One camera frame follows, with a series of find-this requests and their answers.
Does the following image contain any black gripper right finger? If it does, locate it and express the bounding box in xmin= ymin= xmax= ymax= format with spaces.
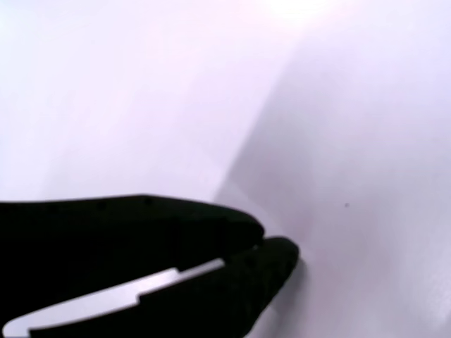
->
xmin=28 ymin=236 xmax=300 ymax=338

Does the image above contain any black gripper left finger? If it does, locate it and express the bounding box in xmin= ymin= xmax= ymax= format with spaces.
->
xmin=0 ymin=194 xmax=266 ymax=330

